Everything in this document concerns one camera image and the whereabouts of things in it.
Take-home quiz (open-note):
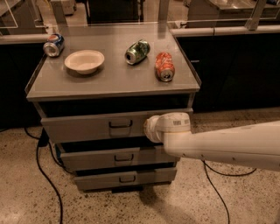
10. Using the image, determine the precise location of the black cable floor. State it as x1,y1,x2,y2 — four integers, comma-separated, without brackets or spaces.
201,159,257,224
23,127,74,224

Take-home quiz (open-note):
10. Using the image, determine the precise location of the grey counter rail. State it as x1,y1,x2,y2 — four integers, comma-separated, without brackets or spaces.
170,24,280,37
0,34,49,45

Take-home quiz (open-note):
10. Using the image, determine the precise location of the black cable right floor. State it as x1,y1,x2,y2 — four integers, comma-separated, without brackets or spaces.
201,159,257,224

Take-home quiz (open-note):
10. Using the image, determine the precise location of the red crushed soda can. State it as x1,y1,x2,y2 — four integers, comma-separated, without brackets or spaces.
155,52,175,82

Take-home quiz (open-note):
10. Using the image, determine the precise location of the white bowl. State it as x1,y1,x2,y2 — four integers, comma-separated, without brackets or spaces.
64,50,105,74

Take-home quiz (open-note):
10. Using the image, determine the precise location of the grey counter rail right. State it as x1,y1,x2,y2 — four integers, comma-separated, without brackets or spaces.
170,24,280,37

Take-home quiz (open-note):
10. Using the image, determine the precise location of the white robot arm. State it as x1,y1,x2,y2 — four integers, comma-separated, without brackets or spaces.
143,112,280,172

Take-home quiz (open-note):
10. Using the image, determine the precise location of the grey counter rail left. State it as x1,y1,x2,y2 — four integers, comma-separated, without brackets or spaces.
0,34,49,45

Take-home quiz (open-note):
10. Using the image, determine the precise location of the black top drawer handle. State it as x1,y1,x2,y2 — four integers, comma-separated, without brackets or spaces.
108,120,133,129

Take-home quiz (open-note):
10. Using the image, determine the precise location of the grey drawer cabinet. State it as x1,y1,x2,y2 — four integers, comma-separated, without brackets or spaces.
25,24,200,178

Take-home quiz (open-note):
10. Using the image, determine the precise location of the grey drawer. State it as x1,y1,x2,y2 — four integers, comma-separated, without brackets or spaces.
61,146,179,171
41,108,192,144
73,167,177,191

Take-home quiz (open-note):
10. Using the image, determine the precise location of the green soda can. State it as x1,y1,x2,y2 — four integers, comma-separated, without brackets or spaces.
124,39,151,65

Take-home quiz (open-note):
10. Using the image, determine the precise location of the blue pepsi can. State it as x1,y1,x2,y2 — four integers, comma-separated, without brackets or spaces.
43,33,64,57

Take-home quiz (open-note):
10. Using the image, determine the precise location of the grey bottom drawer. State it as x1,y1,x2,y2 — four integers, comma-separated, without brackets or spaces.
73,167,177,191

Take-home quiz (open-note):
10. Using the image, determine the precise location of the grey top drawer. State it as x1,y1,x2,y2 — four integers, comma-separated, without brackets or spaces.
41,108,192,144

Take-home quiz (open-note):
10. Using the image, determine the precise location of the black cable left floor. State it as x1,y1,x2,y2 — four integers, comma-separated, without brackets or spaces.
23,127,74,224

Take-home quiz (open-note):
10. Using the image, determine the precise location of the grey middle drawer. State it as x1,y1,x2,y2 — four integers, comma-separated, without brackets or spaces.
61,146,179,171

